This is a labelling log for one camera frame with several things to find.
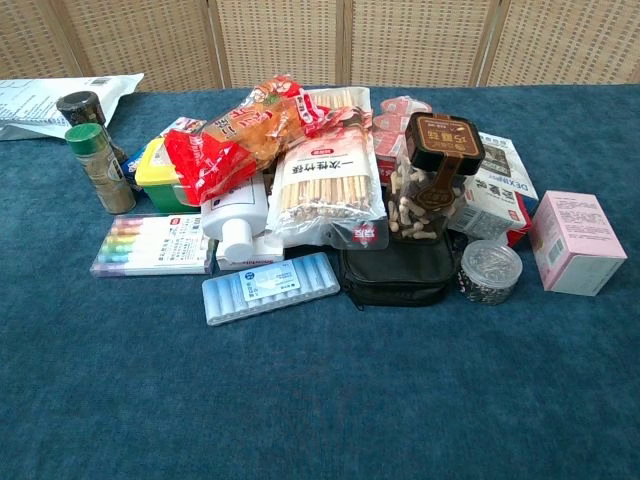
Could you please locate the green box with yellow lid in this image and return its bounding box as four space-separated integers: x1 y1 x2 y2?
134 137 201 215

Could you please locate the pink cardboard box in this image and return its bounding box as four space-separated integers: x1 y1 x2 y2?
528 189 629 298

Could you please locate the bag of bamboo chopsticks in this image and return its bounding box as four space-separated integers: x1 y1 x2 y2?
264 85 391 251

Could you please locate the white plastic bottle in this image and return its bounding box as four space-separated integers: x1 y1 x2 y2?
200 173 272 263

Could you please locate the black zip pouch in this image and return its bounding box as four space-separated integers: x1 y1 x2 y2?
338 232 460 311

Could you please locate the blue tablecloth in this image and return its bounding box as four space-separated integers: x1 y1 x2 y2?
0 82 640 480

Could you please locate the mushroom biscuit jar brown lid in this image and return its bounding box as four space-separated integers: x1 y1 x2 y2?
387 111 487 244

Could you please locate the red bread bag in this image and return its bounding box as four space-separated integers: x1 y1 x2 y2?
164 75 321 206

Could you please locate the pack of red jelly cups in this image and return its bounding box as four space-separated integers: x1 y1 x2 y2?
371 96 434 185

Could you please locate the pastel highlighter pen set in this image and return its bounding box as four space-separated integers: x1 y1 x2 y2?
89 213 215 278

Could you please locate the clear tub of paper clips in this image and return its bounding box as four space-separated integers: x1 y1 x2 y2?
459 239 524 306

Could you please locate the white blue printed carton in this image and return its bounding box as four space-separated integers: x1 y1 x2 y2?
447 130 540 250

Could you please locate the woven folding screen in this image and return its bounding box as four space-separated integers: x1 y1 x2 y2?
0 0 640 94

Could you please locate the spice jar with green cap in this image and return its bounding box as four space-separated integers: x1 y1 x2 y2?
64 122 137 215

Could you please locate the spice jar with black cap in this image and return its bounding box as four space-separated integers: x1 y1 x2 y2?
55 91 130 164

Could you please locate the white plastic mailer bag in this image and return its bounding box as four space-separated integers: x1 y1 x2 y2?
0 73 145 142

